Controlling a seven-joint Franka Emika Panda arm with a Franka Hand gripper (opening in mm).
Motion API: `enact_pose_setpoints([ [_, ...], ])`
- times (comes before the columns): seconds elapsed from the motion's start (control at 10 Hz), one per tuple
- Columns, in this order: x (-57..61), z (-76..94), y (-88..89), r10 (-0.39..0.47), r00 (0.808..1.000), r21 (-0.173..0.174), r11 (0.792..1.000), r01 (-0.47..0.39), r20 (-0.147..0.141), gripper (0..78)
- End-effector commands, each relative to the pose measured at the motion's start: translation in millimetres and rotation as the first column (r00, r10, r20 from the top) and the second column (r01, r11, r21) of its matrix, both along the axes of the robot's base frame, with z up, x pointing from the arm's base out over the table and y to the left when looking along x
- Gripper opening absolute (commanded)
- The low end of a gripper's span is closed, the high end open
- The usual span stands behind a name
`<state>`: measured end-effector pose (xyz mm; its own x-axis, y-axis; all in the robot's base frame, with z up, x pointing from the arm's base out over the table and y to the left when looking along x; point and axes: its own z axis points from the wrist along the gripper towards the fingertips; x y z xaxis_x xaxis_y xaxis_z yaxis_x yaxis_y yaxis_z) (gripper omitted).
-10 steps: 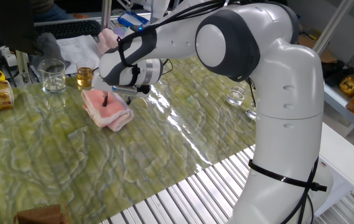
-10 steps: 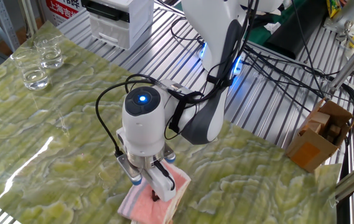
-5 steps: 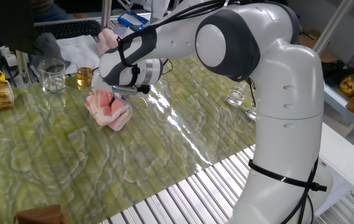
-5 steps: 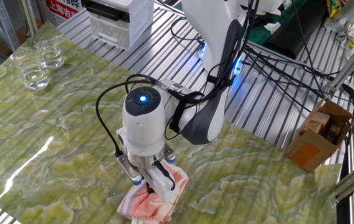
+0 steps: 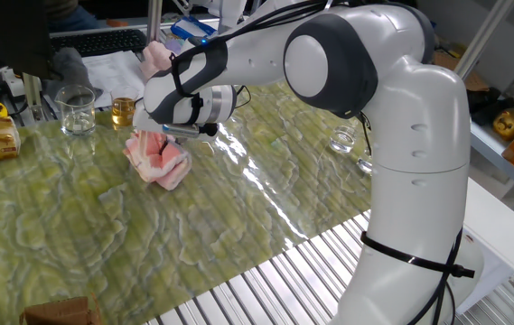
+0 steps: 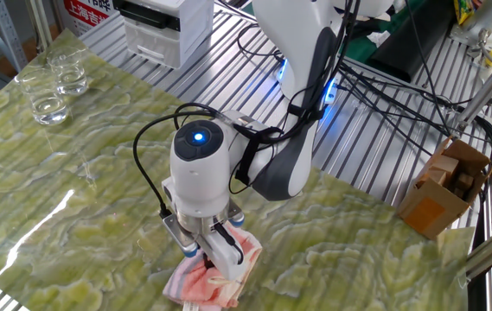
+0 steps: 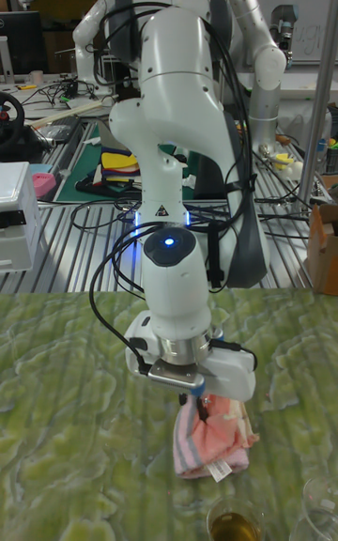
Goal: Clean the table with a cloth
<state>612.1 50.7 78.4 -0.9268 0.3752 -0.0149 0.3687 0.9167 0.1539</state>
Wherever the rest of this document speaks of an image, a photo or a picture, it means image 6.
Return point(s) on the green marble pattern mat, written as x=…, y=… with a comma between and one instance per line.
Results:
x=98, y=173

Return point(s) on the pink cloth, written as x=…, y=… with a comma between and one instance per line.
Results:
x=198, y=289

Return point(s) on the brown cardboard box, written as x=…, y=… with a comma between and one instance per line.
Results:
x=427, y=207

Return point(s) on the white carton red print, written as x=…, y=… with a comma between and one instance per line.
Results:
x=85, y=13

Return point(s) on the black rectangular object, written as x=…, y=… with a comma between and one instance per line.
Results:
x=410, y=47

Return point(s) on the wooden block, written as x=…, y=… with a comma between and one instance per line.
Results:
x=464, y=181
x=433, y=177
x=443, y=166

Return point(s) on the crumpled white paper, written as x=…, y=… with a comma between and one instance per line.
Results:
x=377, y=38

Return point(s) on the yellow snack bag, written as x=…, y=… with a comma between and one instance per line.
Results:
x=464, y=10

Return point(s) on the grey perforated shelf upright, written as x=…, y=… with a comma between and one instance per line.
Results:
x=8, y=34

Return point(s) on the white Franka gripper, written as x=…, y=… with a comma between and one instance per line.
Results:
x=224, y=264

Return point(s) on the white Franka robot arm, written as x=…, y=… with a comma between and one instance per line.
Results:
x=293, y=43

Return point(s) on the small clear glass beaker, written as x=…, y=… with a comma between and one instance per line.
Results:
x=44, y=101
x=69, y=75

